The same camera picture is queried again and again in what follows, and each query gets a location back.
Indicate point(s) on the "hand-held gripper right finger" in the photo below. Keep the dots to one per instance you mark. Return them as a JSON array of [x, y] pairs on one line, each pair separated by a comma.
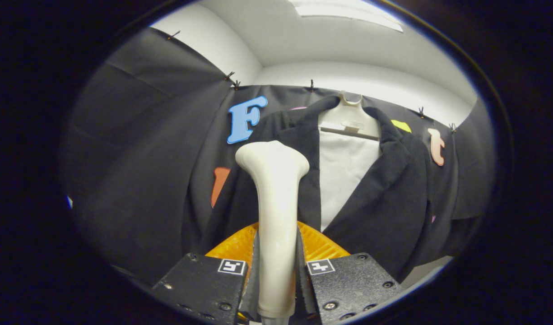
[[348, 282]]

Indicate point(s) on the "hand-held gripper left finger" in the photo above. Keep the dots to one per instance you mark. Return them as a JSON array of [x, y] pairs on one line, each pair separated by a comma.
[[204, 284]]

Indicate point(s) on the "black suit jacket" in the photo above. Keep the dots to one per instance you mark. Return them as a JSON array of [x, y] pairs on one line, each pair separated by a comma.
[[393, 203]]

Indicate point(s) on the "white garment steamer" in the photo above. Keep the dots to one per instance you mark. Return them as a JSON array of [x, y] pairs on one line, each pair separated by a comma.
[[276, 216]]

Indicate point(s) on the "white garment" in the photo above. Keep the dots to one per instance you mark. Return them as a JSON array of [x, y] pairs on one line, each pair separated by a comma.
[[346, 176]]

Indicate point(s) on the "grey cabinet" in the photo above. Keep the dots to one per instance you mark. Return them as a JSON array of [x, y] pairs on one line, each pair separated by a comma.
[[423, 271]]

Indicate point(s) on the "black backdrop cloth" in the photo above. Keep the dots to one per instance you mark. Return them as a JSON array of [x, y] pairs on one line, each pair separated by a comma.
[[145, 158]]

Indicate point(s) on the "cream plastic hanger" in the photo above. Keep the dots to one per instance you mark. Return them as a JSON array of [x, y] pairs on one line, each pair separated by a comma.
[[348, 119]]

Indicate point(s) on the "row of black cloth clips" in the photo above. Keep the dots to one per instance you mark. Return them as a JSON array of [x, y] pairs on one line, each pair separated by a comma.
[[311, 85]]

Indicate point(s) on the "ceiling light panel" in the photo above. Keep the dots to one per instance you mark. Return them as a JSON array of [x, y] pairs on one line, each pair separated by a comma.
[[348, 11]]

